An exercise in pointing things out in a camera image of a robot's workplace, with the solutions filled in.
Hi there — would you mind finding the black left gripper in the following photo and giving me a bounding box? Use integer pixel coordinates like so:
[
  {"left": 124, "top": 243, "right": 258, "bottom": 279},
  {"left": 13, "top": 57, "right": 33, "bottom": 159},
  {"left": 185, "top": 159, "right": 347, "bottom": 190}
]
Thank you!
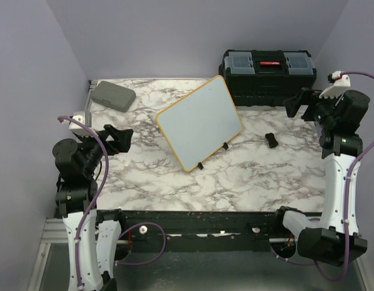
[{"left": 77, "top": 122, "right": 133, "bottom": 176}]

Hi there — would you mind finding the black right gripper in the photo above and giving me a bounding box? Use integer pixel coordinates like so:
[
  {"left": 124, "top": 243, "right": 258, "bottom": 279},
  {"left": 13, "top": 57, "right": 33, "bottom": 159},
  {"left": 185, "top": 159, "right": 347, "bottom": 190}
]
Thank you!
[{"left": 284, "top": 87, "right": 344, "bottom": 129}]

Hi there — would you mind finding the green whiteboard eraser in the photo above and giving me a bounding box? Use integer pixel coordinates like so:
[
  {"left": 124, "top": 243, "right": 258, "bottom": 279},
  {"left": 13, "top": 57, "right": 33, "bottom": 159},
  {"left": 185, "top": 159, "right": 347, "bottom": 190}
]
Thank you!
[{"left": 265, "top": 133, "right": 279, "bottom": 149}]

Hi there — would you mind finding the yellow framed whiteboard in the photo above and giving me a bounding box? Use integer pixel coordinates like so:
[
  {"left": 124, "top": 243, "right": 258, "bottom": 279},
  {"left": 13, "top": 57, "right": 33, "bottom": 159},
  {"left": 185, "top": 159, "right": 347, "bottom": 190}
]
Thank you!
[{"left": 155, "top": 75, "right": 243, "bottom": 172}]

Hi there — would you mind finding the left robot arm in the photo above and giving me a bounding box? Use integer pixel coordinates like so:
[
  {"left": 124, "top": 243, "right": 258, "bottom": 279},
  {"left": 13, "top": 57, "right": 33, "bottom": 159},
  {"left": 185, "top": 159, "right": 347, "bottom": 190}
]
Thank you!
[{"left": 52, "top": 124, "right": 133, "bottom": 290}]

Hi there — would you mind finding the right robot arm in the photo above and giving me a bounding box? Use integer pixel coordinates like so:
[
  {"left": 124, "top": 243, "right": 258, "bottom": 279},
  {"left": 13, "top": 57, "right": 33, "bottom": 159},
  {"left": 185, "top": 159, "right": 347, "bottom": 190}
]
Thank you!
[{"left": 271, "top": 89, "right": 370, "bottom": 266}]

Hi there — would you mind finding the black plastic toolbox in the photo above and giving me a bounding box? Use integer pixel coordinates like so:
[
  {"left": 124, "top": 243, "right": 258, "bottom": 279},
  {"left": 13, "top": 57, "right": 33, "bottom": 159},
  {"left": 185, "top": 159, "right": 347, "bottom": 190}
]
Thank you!
[{"left": 218, "top": 50, "right": 317, "bottom": 107}]

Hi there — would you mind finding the grey plastic case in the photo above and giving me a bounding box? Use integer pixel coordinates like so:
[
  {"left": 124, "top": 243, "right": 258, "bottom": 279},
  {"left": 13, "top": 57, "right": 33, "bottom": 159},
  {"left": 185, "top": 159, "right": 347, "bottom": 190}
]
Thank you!
[{"left": 90, "top": 81, "right": 136, "bottom": 112}]

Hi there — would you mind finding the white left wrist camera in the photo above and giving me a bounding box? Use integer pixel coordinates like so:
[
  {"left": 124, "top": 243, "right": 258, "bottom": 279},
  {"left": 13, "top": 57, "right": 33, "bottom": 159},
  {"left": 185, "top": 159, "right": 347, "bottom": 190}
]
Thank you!
[{"left": 68, "top": 110, "right": 92, "bottom": 136}]

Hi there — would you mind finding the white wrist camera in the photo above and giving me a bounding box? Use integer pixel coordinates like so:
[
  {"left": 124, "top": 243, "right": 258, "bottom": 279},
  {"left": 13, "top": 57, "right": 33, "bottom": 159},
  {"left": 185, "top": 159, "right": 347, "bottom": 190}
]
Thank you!
[
  {"left": 319, "top": 71, "right": 351, "bottom": 99},
  {"left": 68, "top": 110, "right": 92, "bottom": 136}
]

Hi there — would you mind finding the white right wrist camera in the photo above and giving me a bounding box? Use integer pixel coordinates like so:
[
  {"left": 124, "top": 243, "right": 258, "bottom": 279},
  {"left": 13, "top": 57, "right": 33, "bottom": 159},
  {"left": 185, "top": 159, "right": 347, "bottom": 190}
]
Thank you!
[{"left": 319, "top": 71, "right": 351, "bottom": 99}]

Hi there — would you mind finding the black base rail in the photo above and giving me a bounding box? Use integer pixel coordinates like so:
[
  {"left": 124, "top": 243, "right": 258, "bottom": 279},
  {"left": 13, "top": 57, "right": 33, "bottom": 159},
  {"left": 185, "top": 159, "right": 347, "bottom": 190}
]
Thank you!
[{"left": 96, "top": 210, "right": 291, "bottom": 258}]

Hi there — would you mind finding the aluminium frame rail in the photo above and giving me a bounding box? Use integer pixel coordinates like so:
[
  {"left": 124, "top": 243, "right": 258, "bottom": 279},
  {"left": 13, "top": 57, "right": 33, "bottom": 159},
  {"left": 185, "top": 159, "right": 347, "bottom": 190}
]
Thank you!
[{"left": 25, "top": 80, "right": 96, "bottom": 291}]

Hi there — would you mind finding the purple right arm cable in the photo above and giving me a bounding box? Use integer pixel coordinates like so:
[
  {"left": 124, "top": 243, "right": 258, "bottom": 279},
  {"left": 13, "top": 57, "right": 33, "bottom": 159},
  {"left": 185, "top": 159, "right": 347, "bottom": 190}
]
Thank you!
[{"left": 270, "top": 70, "right": 374, "bottom": 283}]

